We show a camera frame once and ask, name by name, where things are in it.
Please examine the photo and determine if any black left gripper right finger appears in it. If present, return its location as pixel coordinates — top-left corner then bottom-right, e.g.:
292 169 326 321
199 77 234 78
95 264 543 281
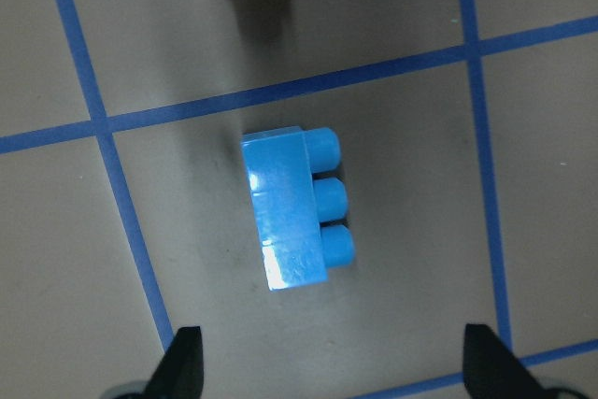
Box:
463 323 549 399

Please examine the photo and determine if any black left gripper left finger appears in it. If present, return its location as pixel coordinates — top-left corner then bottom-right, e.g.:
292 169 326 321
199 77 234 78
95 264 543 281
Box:
144 326 205 399

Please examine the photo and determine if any blue toy block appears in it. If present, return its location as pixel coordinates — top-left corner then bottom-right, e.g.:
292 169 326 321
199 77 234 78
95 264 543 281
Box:
241 126 355 291

